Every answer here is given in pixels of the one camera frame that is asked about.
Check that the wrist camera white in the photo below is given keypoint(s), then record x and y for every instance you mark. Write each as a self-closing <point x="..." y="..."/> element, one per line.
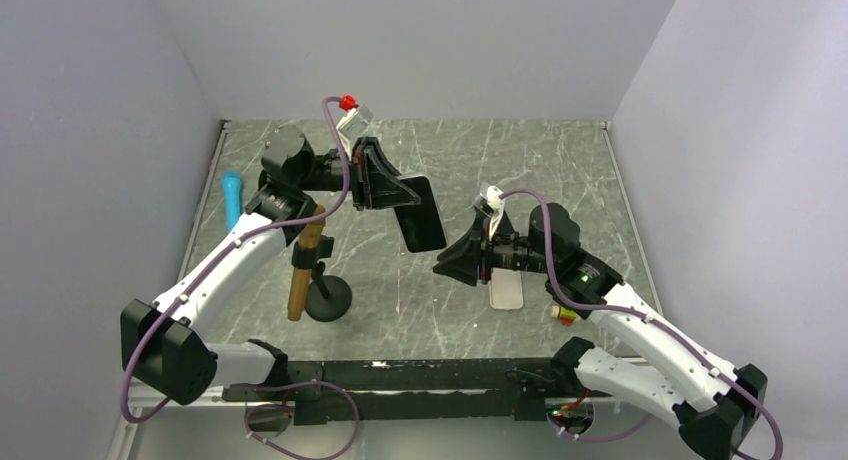
<point x="490" y="203"/>
<point x="356" y="120"/>

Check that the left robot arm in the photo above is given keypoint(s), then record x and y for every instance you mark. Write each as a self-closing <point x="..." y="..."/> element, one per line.
<point x="164" y="343"/>

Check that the gold microphone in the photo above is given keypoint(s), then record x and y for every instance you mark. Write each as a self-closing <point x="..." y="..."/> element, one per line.
<point x="307" y="245"/>

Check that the colourful toy brick assembly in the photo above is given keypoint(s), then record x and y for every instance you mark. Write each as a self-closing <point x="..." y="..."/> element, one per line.
<point x="563" y="315"/>

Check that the black microphone stand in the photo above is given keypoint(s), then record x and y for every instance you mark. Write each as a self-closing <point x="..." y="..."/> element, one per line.
<point x="329" y="297"/>

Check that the blue toy microphone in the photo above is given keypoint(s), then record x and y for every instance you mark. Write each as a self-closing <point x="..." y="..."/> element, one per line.
<point x="232" y="185"/>

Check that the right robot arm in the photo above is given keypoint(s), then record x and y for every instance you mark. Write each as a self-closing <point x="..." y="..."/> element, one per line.
<point x="712" y="403"/>

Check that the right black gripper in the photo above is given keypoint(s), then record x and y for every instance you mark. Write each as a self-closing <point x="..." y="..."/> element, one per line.
<point x="461" y="259"/>

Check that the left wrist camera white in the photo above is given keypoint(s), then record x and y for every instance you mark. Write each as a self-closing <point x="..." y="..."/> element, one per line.
<point x="356" y="120"/>

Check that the beige phone case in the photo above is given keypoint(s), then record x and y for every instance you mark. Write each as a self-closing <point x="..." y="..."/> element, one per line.
<point x="506" y="290"/>

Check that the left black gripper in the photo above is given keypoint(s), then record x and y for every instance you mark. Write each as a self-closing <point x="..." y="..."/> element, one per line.
<point x="375" y="184"/>

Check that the phone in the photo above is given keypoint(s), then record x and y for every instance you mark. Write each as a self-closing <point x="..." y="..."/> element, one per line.
<point x="421" y="224"/>

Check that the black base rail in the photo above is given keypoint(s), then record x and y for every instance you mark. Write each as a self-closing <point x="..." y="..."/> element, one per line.
<point x="523" y="389"/>

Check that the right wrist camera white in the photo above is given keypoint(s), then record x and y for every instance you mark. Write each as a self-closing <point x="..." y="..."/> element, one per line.
<point x="490" y="203"/>

